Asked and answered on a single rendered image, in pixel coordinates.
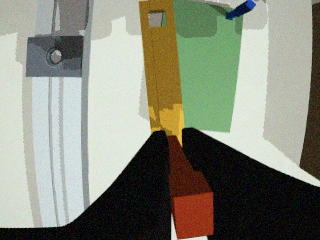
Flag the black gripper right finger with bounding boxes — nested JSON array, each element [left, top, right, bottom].
[[183, 127, 320, 240]]

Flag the grey slotted metal rail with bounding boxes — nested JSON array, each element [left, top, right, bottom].
[[25, 0, 93, 228]]

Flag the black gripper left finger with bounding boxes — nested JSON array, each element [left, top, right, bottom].
[[0, 131, 171, 240]]

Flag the blue pin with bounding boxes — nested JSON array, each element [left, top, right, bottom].
[[225, 0, 256, 20]]

